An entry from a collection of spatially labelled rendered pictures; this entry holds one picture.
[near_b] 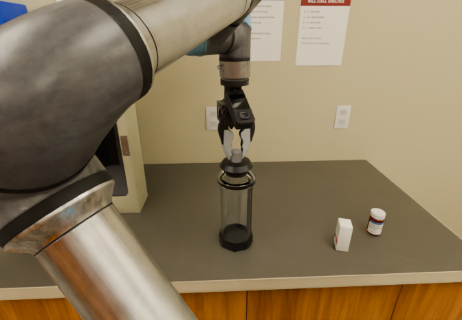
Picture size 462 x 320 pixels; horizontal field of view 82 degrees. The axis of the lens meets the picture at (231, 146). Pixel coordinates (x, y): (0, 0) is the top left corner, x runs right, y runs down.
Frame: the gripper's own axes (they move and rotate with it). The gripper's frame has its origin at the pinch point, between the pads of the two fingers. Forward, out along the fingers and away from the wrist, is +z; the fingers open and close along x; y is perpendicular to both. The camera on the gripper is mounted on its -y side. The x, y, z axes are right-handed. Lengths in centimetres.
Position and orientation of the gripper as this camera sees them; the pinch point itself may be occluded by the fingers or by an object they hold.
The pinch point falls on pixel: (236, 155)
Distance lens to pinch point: 71.5
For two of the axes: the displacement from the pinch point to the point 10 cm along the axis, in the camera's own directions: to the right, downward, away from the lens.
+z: 0.0, 9.2, 3.8
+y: -2.8, -3.7, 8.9
